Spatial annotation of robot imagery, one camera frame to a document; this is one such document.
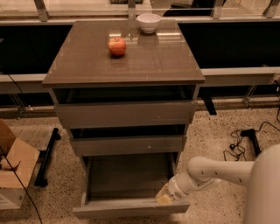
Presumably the black cable at left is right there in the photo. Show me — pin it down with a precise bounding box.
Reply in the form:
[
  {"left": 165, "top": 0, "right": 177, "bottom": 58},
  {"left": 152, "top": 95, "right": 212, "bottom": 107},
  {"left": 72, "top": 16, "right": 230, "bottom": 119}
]
[{"left": 0, "top": 69, "right": 44, "bottom": 224}]

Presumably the black tangled floor cable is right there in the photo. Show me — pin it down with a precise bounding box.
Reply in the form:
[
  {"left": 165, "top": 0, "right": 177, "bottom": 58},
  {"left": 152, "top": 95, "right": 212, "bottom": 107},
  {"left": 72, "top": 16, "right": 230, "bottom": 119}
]
[{"left": 223, "top": 121, "right": 280, "bottom": 170}]

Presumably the grey bottom drawer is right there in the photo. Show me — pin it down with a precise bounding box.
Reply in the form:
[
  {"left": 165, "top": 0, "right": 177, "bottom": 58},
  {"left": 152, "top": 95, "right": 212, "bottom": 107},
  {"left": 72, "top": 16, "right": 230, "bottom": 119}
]
[{"left": 73, "top": 152, "right": 189, "bottom": 219}]

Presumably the grey drawer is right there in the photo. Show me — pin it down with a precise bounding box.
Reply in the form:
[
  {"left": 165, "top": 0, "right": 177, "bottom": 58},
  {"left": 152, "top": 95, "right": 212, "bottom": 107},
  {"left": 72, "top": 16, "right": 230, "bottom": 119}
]
[
  {"left": 71, "top": 124, "right": 186, "bottom": 157},
  {"left": 52, "top": 88, "right": 196, "bottom": 129},
  {"left": 73, "top": 152, "right": 189, "bottom": 219}
]

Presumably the grey drawer cabinet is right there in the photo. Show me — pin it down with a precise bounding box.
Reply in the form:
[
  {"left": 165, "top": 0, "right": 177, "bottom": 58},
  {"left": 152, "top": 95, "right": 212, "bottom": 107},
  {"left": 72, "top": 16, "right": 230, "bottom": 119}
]
[{"left": 42, "top": 19, "right": 206, "bottom": 165}]

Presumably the black right floor stand leg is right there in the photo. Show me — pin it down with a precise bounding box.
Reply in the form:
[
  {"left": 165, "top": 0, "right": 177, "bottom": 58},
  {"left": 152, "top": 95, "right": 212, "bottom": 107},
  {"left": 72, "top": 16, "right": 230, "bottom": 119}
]
[{"left": 241, "top": 129, "right": 261, "bottom": 156}]

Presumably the grey top drawer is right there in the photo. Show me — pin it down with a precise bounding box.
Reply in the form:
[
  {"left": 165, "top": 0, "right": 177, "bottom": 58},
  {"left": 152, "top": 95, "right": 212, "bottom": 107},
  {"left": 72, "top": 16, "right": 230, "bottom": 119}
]
[{"left": 52, "top": 88, "right": 196, "bottom": 129}]

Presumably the black centre table leg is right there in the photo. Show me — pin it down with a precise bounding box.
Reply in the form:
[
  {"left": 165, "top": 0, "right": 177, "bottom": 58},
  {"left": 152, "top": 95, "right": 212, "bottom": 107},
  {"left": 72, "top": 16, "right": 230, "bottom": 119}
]
[{"left": 202, "top": 96, "right": 217, "bottom": 116}]

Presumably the cardboard box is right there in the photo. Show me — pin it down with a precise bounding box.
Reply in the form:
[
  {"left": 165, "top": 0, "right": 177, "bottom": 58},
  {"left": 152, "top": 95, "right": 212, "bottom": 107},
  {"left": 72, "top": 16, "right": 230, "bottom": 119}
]
[{"left": 0, "top": 120, "right": 39, "bottom": 210}]

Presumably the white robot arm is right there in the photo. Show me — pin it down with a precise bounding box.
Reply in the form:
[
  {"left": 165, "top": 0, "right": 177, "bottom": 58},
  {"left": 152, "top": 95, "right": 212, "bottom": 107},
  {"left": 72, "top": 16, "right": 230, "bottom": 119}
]
[{"left": 156, "top": 144, "right": 280, "bottom": 224}]

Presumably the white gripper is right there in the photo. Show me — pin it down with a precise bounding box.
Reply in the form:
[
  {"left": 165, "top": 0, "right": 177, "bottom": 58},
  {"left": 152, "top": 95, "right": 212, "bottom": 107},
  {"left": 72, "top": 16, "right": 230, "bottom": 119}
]
[{"left": 156, "top": 171, "right": 203, "bottom": 205}]

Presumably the black floor stand leg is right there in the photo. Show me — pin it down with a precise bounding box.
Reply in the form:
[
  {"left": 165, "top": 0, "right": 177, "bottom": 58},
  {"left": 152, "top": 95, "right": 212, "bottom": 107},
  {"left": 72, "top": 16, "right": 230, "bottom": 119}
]
[
  {"left": 34, "top": 128, "right": 61, "bottom": 187},
  {"left": 241, "top": 129, "right": 261, "bottom": 156}
]

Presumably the black left floor stand leg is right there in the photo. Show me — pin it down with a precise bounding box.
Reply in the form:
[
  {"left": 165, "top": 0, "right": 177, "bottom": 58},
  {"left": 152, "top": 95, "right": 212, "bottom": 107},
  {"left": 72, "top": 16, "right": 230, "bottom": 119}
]
[{"left": 34, "top": 128, "right": 61, "bottom": 187}]

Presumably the white bowl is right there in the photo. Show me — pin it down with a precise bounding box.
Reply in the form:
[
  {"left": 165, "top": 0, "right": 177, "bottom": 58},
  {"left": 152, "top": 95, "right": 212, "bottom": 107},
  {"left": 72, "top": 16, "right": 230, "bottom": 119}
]
[{"left": 136, "top": 13, "right": 161, "bottom": 33}]

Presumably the grey middle drawer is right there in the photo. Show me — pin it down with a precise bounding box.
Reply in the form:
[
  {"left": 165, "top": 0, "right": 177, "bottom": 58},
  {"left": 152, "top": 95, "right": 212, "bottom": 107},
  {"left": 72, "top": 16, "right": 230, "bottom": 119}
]
[{"left": 71, "top": 124, "right": 186, "bottom": 157}]

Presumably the red apple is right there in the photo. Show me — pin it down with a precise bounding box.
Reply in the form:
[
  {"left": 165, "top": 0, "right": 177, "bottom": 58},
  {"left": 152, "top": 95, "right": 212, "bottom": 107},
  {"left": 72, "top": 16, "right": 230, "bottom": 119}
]
[{"left": 108, "top": 37, "right": 126, "bottom": 56}]

